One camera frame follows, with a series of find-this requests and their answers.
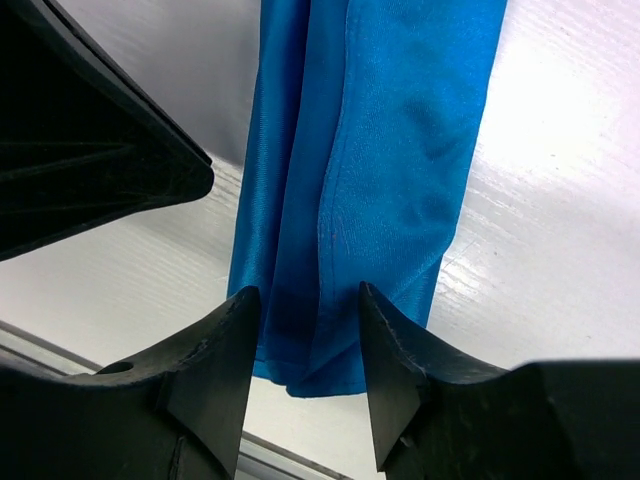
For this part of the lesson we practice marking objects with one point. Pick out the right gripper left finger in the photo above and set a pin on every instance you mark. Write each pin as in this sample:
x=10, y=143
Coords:
x=172, y=411

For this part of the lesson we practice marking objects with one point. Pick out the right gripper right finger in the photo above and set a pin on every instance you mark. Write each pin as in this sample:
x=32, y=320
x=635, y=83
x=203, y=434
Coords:
x=439, y=413

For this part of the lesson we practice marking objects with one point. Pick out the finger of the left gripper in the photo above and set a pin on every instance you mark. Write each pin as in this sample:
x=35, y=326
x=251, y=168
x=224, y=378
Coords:
x=82, y=144

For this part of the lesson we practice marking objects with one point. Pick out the blue cloth napkin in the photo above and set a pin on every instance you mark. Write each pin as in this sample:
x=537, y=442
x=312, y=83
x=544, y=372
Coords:
x=364, y=122

